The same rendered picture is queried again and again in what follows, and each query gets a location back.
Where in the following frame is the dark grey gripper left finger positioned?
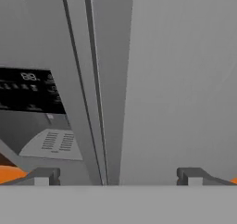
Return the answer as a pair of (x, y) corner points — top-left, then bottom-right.
(1, 167), (61, 186)

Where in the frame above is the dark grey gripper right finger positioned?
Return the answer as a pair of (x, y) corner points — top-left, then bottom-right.
(176, 167), (237, 186)

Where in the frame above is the light grey fridge door handle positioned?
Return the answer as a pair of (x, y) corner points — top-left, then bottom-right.
(60, 0), (109, 186)

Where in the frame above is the grey fridge door with dispenser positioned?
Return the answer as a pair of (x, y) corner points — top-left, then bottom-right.
(0, 0), (104, 186)

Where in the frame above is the plain grey fridge door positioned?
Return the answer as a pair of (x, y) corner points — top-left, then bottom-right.
(118, 0), (237, 186)

